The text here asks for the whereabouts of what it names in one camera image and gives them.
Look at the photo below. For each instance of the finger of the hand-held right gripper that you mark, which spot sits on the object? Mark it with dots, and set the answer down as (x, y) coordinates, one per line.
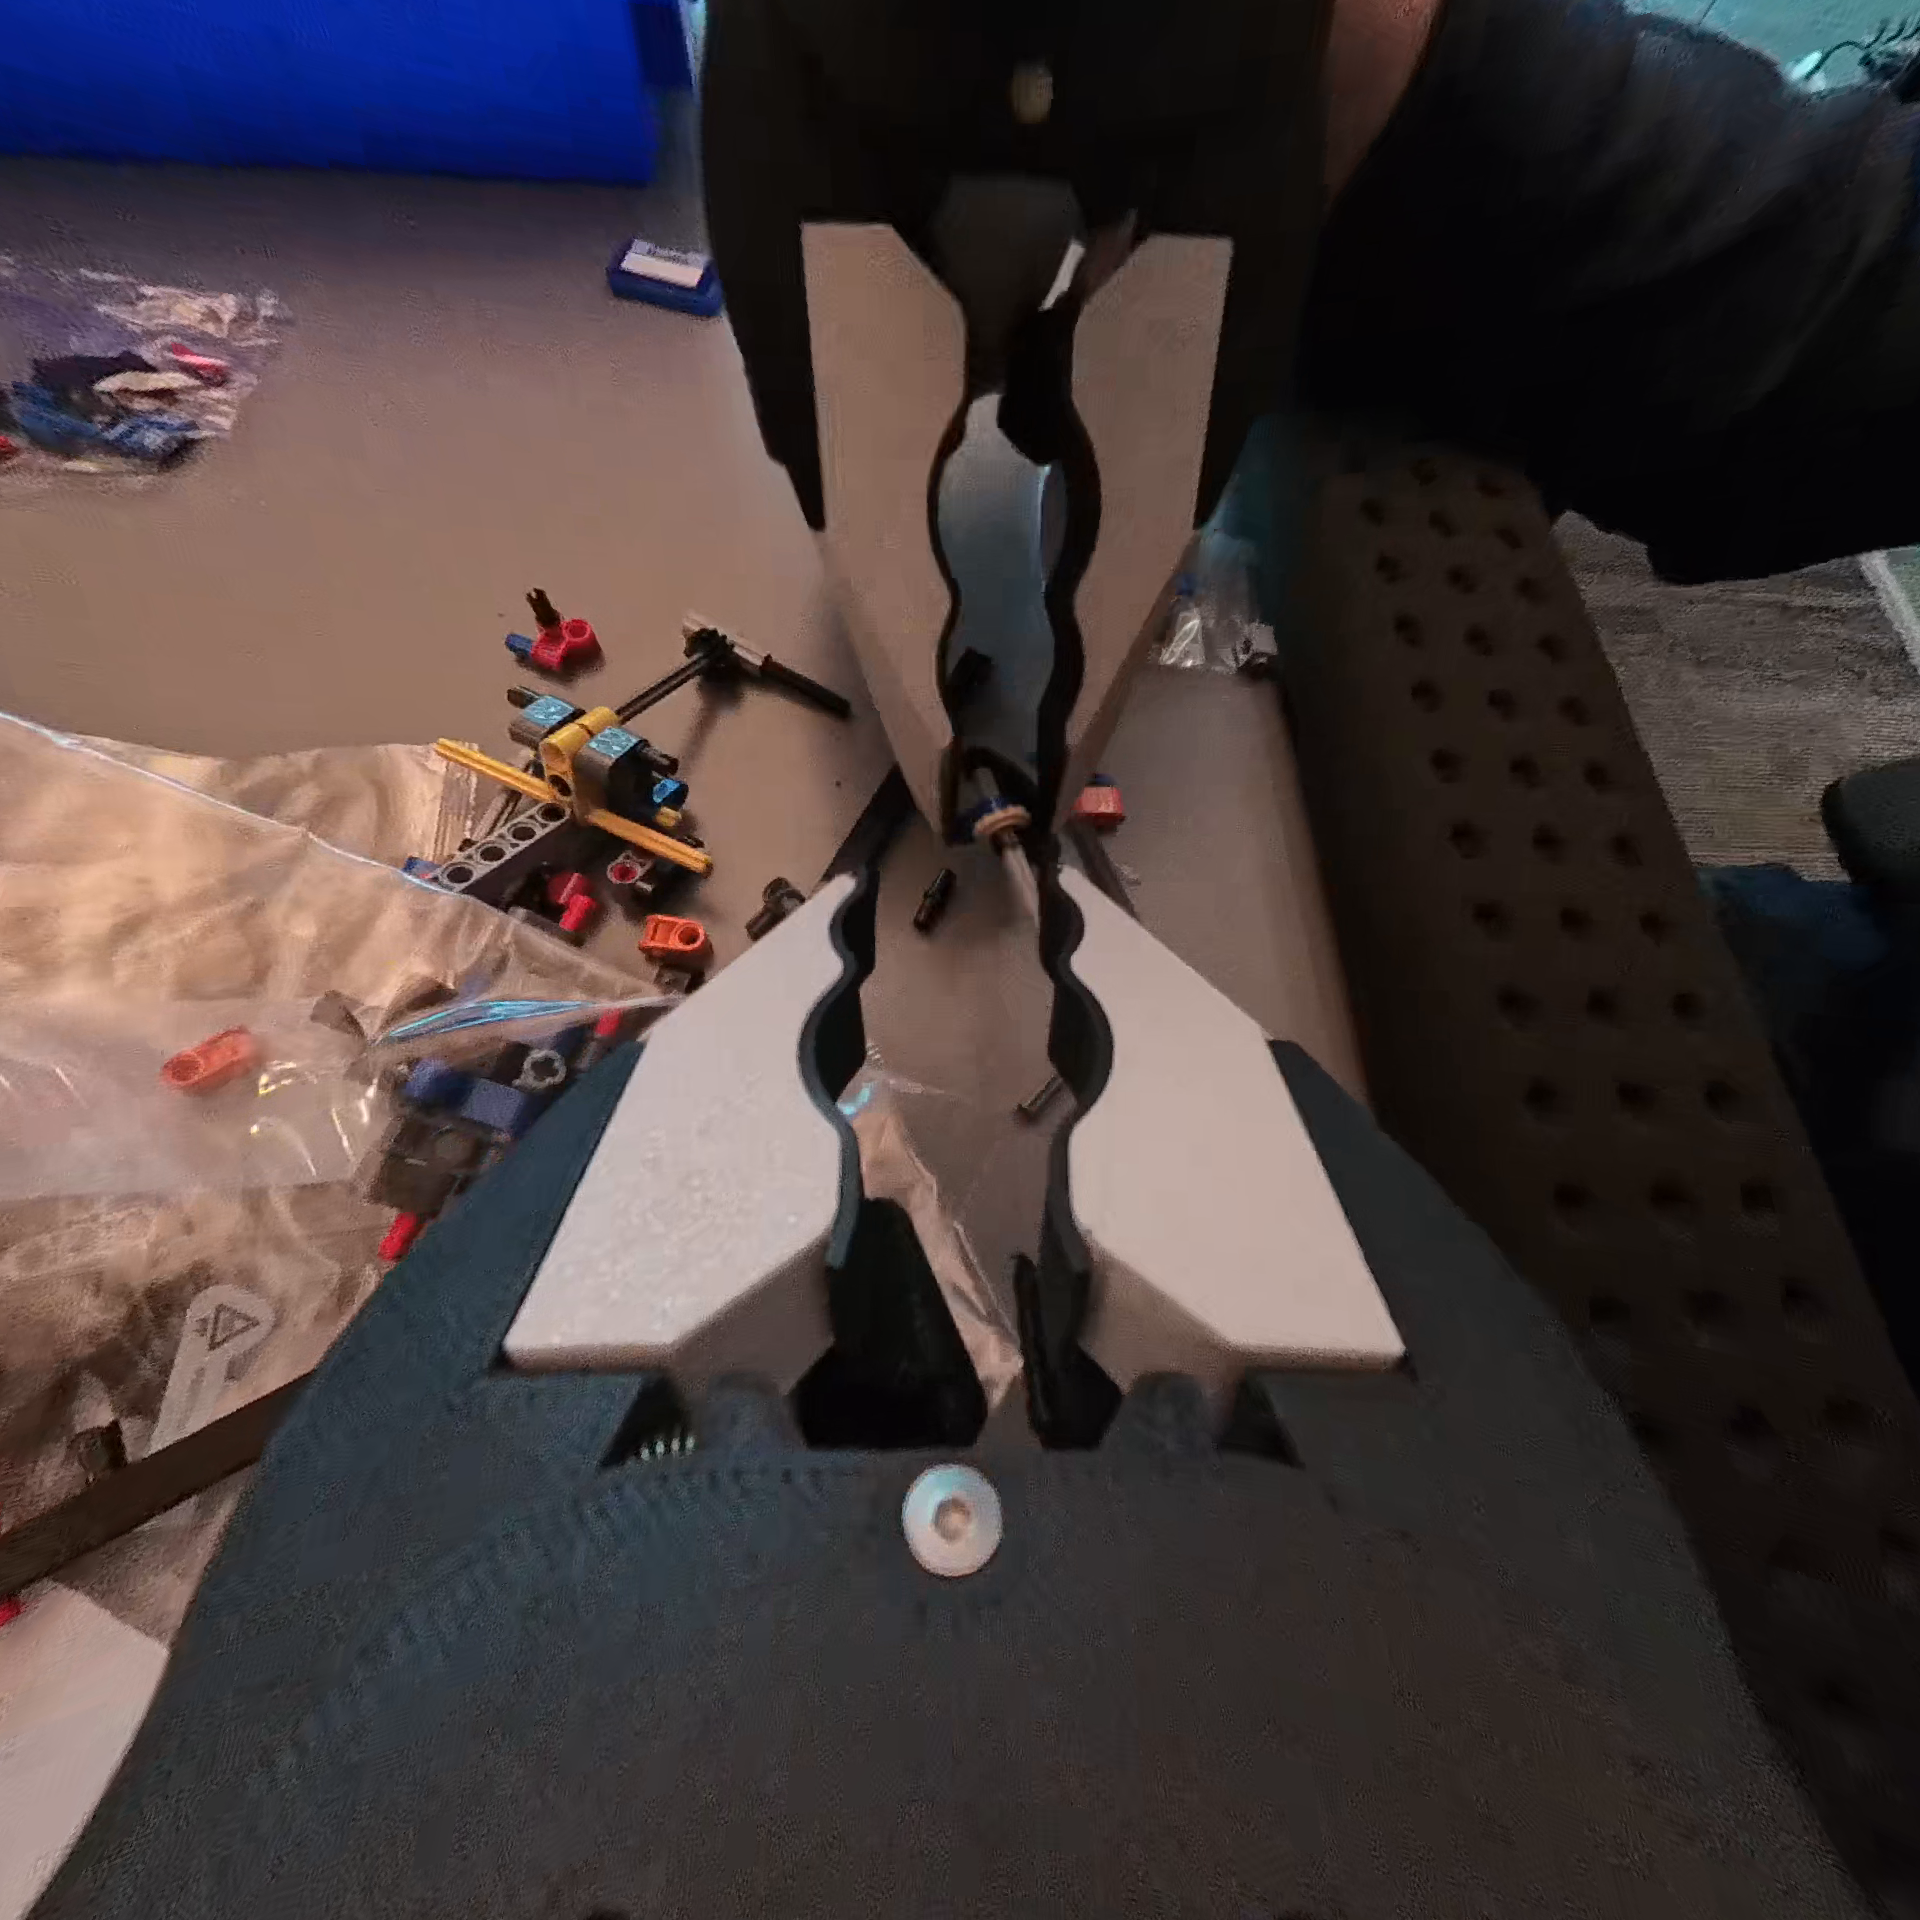
(879, 451)
(1156, 451)

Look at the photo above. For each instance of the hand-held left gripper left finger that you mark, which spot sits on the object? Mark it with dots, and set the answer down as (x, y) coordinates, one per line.
(676, 1200)

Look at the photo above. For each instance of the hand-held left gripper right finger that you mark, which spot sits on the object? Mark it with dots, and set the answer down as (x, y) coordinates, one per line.
(1230, 1200)

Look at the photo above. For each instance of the red lego connector black pin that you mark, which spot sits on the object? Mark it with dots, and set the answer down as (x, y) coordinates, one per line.
(562, 644)

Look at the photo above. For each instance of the long black lego beam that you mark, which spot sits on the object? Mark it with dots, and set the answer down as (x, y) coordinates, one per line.
(862, 833)

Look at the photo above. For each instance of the yellow grey lego assembly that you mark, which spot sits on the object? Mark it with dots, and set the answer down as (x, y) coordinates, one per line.
(592, 765)

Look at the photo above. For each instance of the person's right forearm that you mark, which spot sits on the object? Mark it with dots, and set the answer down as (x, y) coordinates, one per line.
(1576, 224)

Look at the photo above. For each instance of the bag red blue lego pieces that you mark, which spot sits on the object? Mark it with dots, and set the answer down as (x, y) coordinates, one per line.
(1223, 616)

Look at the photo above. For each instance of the dark grey lego axle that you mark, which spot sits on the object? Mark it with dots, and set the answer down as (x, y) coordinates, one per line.
(1036, 1103)

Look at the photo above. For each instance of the bag black blue lego pieces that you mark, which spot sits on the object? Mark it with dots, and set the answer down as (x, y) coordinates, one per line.
(450, 1109)

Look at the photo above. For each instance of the orange lego connector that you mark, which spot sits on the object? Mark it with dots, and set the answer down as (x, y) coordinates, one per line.
(1098, 806)
(673, 939)
(210, 1061)

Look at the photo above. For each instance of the short black lego pin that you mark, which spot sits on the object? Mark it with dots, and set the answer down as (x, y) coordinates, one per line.
(933, 897)

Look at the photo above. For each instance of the black lego beam red pins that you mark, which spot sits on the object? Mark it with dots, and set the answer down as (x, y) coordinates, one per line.
(119, 1494)

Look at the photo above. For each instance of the small bag blue lego pieces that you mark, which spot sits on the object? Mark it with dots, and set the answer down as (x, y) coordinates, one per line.
(105, 399)

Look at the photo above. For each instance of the person's right hand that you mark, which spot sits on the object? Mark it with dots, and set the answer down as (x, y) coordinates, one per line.
(1372, 77)

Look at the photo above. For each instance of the small blue white box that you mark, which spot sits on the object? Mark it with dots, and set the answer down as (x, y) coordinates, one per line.
(666, 275)

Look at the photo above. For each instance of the dark perforated board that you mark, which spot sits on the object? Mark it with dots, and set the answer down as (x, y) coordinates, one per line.
(1576, 974)

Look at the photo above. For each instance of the pile of clear plastic bags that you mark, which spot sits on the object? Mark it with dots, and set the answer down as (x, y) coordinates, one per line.
(181, 901)

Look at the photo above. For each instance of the blue plastic bin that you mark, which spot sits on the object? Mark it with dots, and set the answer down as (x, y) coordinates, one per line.
(301, 77)

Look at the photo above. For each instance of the black chair armrest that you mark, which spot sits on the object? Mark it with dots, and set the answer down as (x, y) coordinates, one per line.
(1874, 827)

